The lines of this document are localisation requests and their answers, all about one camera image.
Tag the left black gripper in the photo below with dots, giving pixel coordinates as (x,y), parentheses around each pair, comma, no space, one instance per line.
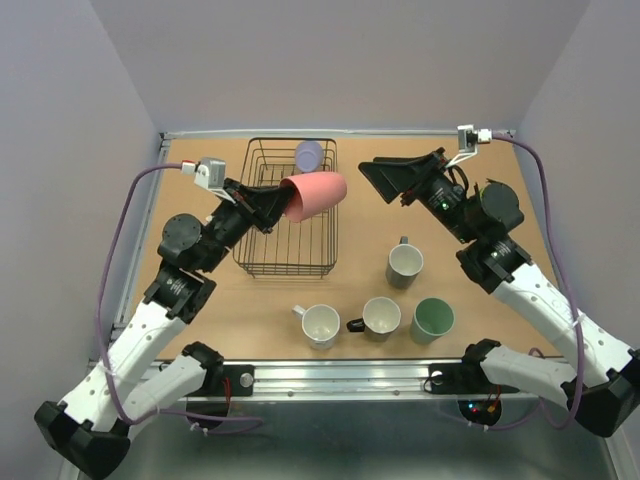
(272,200)

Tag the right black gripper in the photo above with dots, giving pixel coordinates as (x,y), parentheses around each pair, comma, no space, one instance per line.
(390,177)

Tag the pink plastic cup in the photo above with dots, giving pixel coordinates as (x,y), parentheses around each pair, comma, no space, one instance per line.
(314,193)

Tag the black wire dish rack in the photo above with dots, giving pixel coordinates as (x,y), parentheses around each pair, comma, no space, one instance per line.
(308,249)

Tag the purple plastic cup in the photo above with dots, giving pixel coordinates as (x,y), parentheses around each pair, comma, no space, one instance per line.
(308,156)

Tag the grey ceramic mug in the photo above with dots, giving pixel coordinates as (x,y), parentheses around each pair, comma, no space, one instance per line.
(404,264)

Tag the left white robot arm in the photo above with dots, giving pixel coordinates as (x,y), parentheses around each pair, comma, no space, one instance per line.
(90,426)

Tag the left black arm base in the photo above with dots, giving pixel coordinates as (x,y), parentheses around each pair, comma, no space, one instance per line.
(214,398)

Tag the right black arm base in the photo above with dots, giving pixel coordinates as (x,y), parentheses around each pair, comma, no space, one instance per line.
(479,399)

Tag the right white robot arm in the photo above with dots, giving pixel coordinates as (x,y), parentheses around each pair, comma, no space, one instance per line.
(505,271)

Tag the white ceramic mug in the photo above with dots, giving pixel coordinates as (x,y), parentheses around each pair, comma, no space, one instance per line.
(320,324)

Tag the green plastic cup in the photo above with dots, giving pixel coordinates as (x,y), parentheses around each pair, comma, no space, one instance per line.
(432,319)

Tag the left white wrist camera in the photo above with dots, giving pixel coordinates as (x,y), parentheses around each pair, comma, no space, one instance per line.
(209,173)

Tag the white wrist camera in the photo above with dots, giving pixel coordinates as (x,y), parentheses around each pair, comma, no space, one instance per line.
(469,138)
(209,173)

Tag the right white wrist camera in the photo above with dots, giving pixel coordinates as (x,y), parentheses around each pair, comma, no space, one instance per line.
(469,138)

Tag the black handled ceramic mug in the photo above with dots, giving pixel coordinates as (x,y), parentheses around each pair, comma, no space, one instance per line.
(381,316)

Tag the aluminium mounting rail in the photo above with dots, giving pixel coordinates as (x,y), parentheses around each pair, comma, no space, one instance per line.
(350,377)

